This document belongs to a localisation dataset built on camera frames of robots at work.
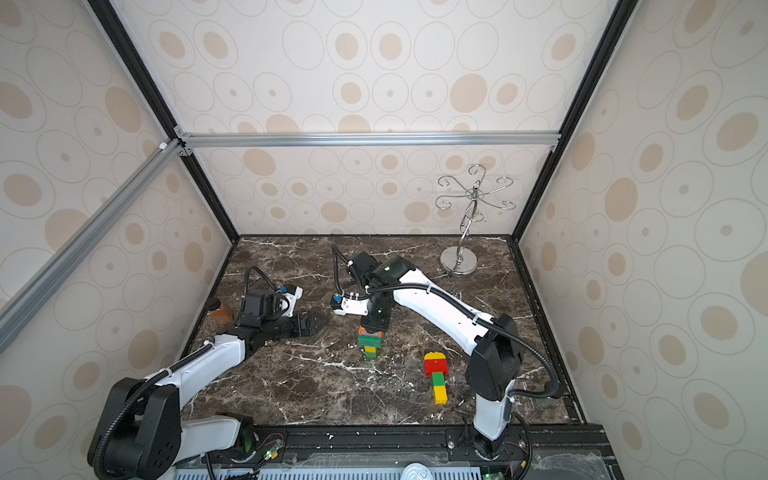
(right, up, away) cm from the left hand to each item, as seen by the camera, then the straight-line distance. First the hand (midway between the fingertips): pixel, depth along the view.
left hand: (325, 319), depth 85 cm
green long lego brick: (+13, -7, +3) cm, 15 cm away
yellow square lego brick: (+32, -19, -5) cm, 38 cm away
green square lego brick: (+13, -12, +5) cm, 18 cm away
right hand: (+17, +2, -4) cm, 17 cm away
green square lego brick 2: (+32, -16, -2) cm, 36 cm away
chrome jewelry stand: (+45, +17, +25) cm, 54 cm away
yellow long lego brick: (+32, -11, +3) cm, 34 cm away
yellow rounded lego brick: (+13, -9, +1) cm, 15 cm away
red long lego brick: (+32, -13, +1) cm, 35 cm away
